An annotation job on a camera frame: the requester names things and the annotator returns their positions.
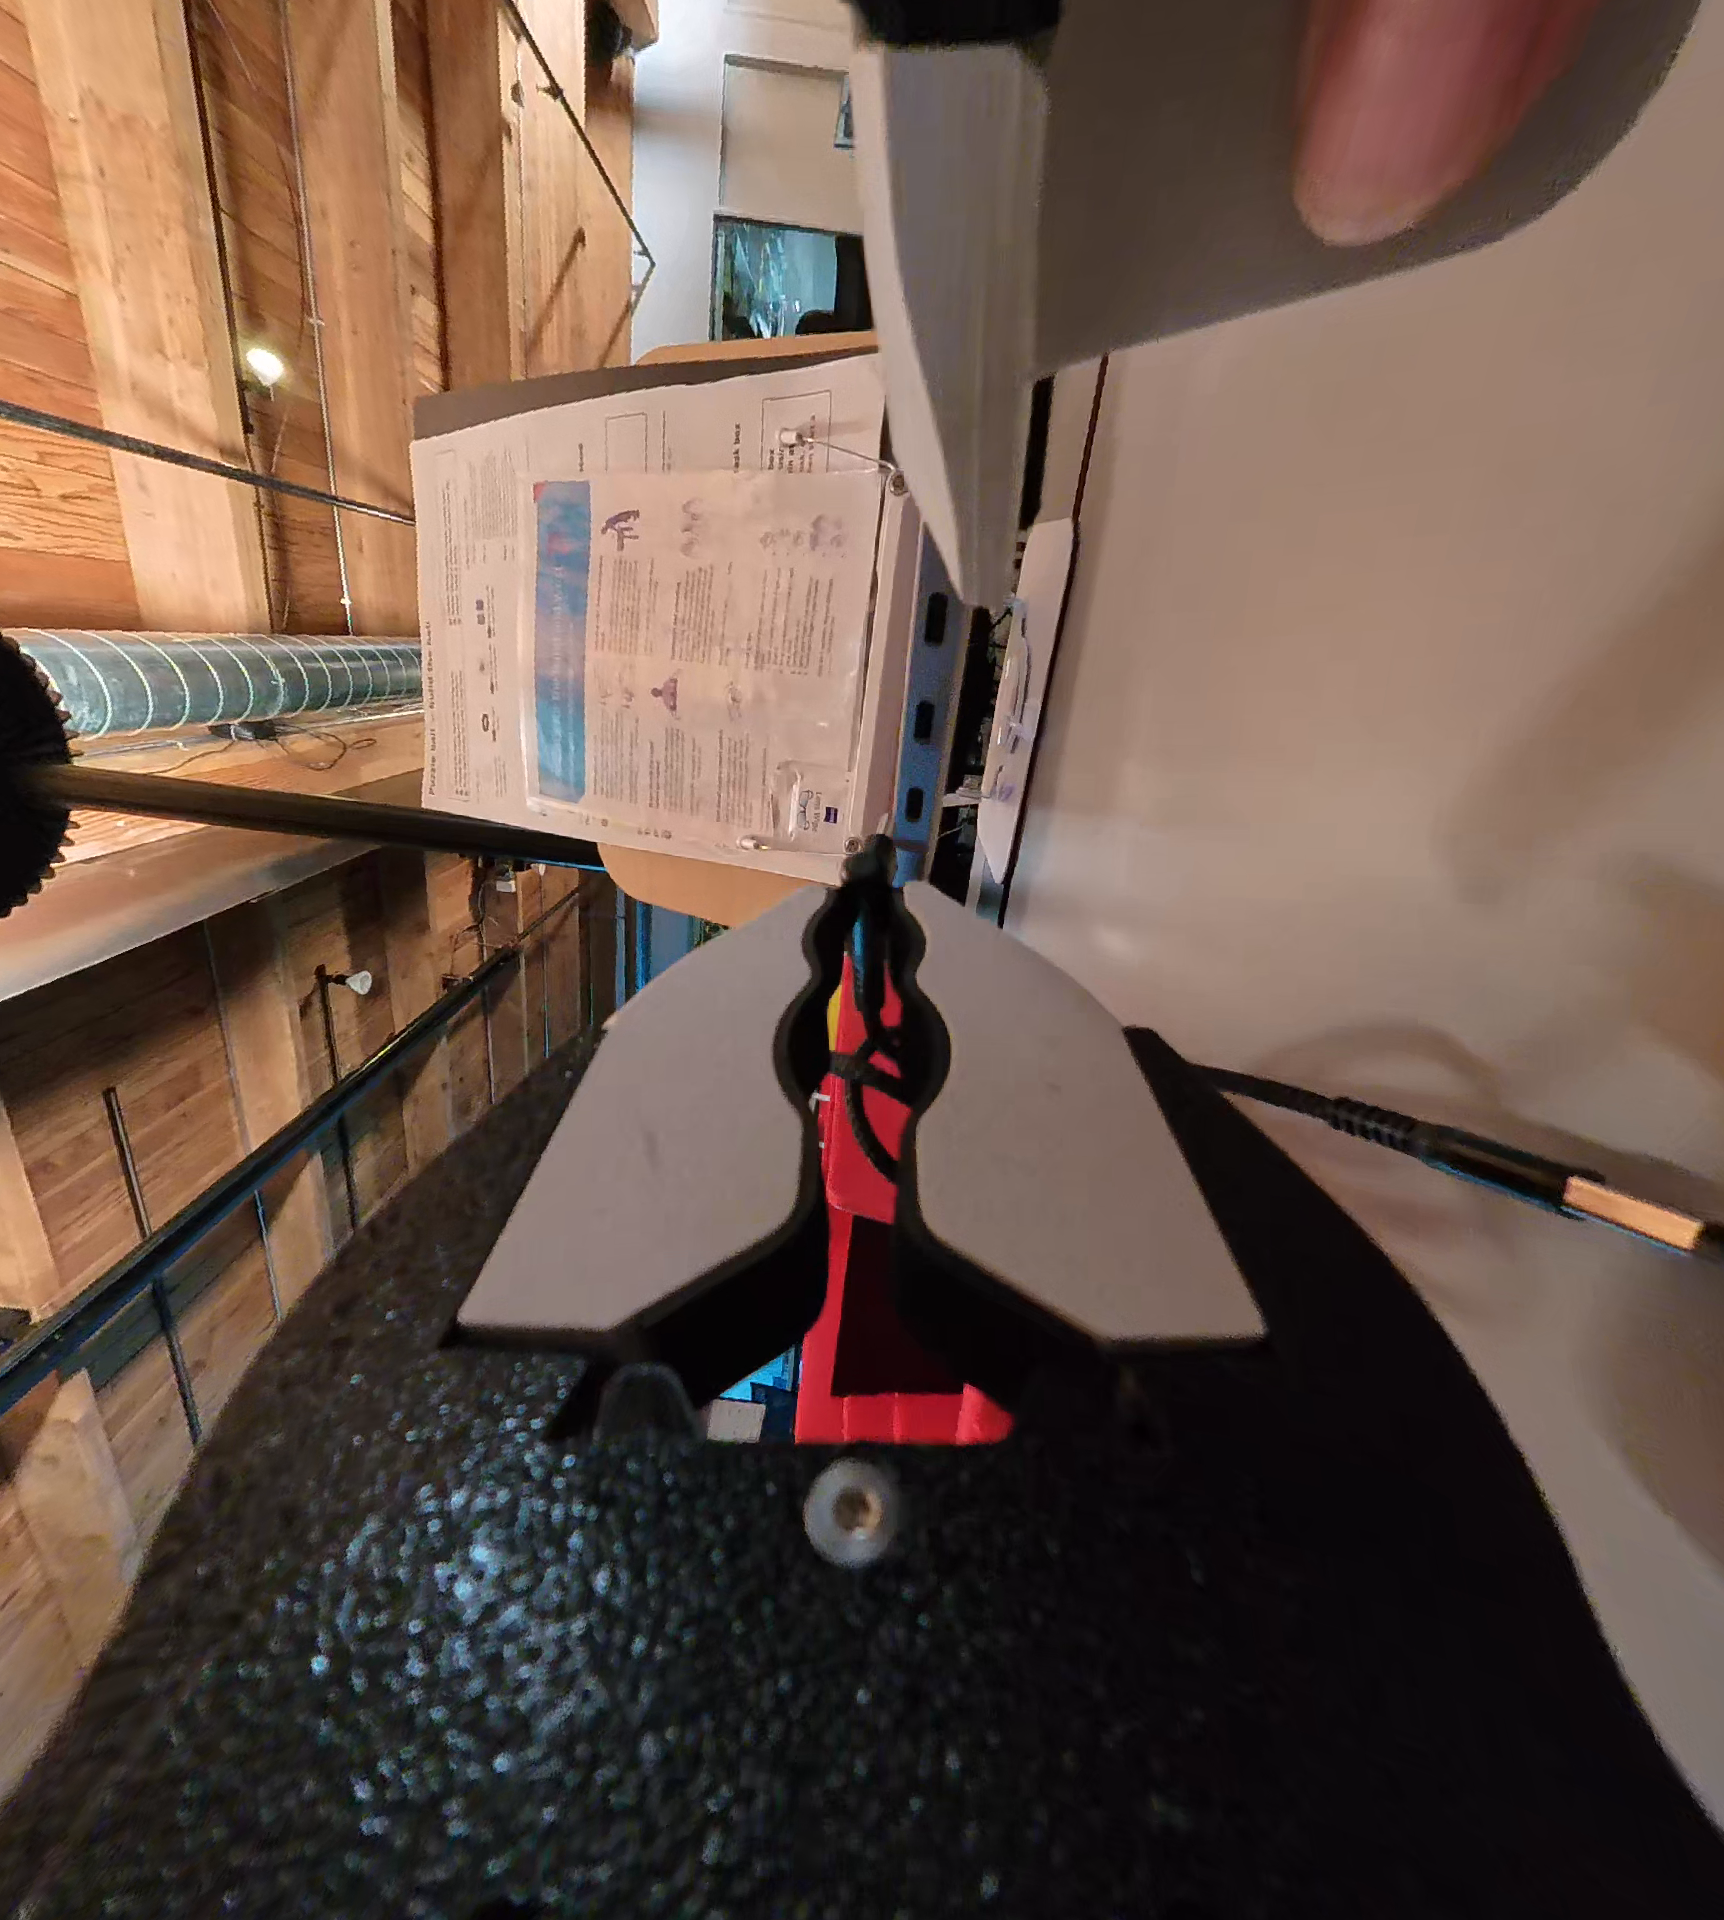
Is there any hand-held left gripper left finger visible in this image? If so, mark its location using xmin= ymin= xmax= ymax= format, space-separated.
xmin=454 ymin=883 xmax=838 ymax=1403

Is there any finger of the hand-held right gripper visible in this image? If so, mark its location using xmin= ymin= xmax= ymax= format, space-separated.
xmin=854 ymin=41 xmax=1055 ymax=605

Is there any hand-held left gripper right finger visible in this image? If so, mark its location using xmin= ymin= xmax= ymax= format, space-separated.
xmin=892 ymin=881 xmax=1273 ymax=1411

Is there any grey desk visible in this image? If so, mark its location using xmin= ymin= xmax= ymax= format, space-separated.
xmin=1001 ymin=0 xmax=1724 ymax=1920

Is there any person's right hand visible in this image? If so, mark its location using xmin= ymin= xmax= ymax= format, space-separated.
xmin=1288 ymin=0 xmax=1611 ymax=250

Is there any red plastic bin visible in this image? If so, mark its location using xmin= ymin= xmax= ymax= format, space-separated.
xmin=795 ymin=973 xmax=1018 ymax=1446

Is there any laminated instruction sheet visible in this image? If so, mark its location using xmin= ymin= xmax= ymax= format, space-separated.
xmin=521 ymin=464 xmax=891 ymax=845

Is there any black steel beam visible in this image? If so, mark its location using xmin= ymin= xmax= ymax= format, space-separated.
xmin=0 ymin=929 xmax=610 ymax=1502

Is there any large white printed paper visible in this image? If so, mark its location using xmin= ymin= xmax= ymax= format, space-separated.
xmin=409 ymin=356 xmax=895 ymax=887

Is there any black ceiling rod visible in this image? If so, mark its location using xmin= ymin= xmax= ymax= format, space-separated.
xmin=0 ymin=374 xmax=422 ymax=528

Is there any silver air duct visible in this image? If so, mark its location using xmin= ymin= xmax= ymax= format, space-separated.
xmin=7 ymin=629 xmax=431 ymax=739

